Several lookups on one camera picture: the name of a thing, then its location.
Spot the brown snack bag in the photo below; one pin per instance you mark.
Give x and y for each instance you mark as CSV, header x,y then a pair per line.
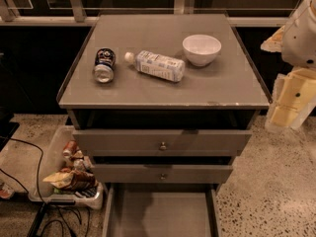
x,y
72,181

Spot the grey drawer cabinet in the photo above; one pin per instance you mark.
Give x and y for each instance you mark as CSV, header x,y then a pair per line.
x,y
226,94

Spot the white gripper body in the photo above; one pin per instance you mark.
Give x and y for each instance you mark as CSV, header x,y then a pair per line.
x,y
301,44

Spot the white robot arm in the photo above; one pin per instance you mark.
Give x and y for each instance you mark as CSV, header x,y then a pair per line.
x,y
294,93

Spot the top grey drawer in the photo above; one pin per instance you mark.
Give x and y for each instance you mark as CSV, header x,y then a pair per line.
x,y
146,142

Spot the white ceramic bowl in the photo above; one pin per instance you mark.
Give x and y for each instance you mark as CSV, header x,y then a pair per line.
x,y
201,50

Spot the blue soda can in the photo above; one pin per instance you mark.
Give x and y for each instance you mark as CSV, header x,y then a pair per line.
x,y
104,65

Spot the bottom grey open drawer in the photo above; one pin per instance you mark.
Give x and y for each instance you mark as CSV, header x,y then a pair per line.
x,y
157,210

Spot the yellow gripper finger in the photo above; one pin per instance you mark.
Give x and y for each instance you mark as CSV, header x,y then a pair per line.
x,y
274,42
294,98

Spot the metal window railing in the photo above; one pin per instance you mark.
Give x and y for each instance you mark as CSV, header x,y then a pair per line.
x,y
241,13

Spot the brass top drawer knob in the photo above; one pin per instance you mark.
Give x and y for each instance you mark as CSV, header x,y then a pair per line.
x,y
163,146

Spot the middle grey drawer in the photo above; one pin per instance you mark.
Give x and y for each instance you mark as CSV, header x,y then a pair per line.
x,y
176,174

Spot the clear blue-label plastic bottle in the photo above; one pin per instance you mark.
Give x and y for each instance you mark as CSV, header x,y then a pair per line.
x,y
157,65

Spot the orange soda can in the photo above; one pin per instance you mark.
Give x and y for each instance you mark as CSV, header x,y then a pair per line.
x,y
69,149

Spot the clear plastic bin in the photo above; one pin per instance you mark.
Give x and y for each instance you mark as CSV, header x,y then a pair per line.
x,y
52,161

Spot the crumpled white wrapper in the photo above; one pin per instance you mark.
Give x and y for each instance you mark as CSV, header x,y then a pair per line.
x,y
81,162

